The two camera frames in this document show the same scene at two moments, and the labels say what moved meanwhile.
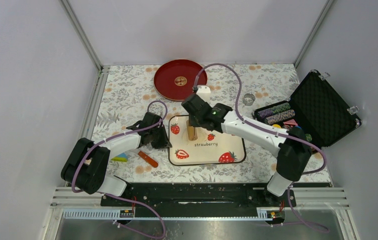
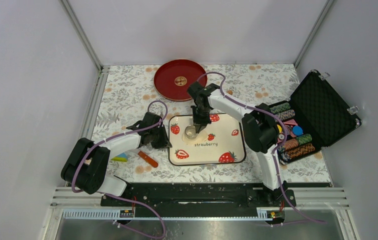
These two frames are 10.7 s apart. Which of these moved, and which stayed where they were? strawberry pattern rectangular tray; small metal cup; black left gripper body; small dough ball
Moved: small metal cup
Stayed: strawberry pattern rectangular tray; black left gripper body; small dough ball
